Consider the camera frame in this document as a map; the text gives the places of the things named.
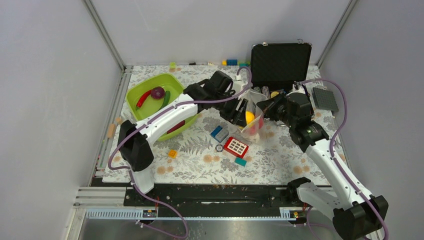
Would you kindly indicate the maroon toy sweet potato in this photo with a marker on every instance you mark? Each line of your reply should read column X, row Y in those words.
column 176, row 127

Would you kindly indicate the teal toy block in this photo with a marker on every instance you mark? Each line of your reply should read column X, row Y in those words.
column 240, row 161

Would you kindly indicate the blue grey toy block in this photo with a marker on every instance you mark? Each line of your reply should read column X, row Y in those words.
column 219, row 134

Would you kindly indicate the purple toy onion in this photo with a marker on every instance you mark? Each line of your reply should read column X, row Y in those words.
column 157, row 93

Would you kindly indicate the green toy cucumber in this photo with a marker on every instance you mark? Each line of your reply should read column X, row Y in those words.
column 166, row 99

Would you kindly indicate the red toy chili pepper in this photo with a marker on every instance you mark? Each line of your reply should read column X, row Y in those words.
column 142, row 99

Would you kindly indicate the grey building baseplate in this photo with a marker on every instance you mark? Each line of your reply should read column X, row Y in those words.
column 324, row 99

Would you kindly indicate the green plastic tub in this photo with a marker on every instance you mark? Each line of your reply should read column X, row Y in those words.
column 152, row 106

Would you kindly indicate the yellow toy pear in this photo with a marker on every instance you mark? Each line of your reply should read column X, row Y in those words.
column 249, row 117

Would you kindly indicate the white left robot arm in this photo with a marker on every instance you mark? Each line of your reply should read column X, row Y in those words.
column 135, row 139

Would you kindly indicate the floral table mat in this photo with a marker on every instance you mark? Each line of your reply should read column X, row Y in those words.
column 275, row 160

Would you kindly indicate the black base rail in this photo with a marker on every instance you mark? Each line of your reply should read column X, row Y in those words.
column 215, row 200

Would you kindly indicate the red toy calculator block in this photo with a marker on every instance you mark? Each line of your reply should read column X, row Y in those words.
column 236, row 147

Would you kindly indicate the black poker chip case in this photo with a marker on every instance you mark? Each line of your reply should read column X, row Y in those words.
column 279, row 65

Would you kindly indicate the clear zip top bag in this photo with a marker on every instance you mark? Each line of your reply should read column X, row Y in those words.
column 254, row 97

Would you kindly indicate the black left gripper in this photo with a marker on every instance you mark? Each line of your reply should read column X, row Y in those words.
column 236, row 116

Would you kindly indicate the blue yellow block row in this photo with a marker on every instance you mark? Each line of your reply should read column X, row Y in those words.
column 235, row 62

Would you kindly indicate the red toy apple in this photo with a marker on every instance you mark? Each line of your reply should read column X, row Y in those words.
column 259, row 124

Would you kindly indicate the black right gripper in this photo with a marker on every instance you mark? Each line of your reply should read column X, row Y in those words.
column 271, row 104

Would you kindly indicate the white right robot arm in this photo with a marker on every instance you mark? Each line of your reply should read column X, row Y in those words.
column 354, row 211

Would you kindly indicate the orange toy block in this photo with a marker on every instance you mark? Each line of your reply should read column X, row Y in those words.
column 172, row 153

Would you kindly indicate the pink toy peach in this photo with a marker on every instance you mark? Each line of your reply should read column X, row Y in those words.
column 253, row 129

